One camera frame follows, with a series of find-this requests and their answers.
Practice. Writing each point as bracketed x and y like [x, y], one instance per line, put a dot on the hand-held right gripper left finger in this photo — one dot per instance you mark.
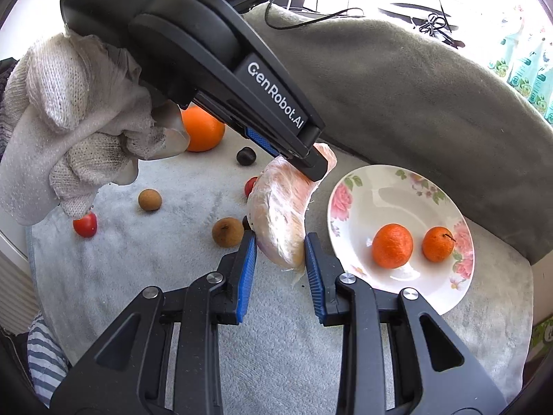
[246, 272]

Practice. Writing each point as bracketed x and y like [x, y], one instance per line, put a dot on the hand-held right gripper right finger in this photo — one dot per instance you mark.
[315, 276]

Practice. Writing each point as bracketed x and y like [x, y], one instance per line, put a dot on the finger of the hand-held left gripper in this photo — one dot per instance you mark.
[261, 140]
[314, 166]

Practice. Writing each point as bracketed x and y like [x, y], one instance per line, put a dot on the brown longan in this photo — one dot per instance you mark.
[227, 232]
[150, 200]

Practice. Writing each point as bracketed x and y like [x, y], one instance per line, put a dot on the red cherry tomato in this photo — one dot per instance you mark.
[249, 186]
[85, 225]

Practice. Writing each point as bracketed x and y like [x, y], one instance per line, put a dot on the large orange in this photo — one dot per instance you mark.
[205, 132]

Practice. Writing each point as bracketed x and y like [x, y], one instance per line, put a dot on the peeled pomelo segment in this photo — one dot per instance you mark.
[281, 224]

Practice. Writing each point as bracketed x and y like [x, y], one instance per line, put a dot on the white floral plate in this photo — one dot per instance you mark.
[389, 203]

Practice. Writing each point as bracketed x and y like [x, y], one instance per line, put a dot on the person's left forearm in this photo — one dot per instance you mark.
[6, 82]

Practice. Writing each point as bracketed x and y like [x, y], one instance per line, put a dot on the person's left hand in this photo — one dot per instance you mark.
[77, 108]

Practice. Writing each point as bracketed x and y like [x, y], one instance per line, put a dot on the dark brown chestnut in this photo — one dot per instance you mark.
[245, 156]

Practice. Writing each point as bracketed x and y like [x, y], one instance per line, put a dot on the round mandarin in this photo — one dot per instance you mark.
[392, 246]

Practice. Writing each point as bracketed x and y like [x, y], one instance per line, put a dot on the light grey mat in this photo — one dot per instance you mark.
[151, 276]

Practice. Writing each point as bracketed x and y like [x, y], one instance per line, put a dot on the mandarin with stem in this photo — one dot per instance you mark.
[437, 245]

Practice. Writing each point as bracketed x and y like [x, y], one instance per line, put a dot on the blue striped cloth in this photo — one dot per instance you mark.
[45, 359]

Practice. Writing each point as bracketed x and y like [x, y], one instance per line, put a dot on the green patterned cloth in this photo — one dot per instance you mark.
[543, 337]

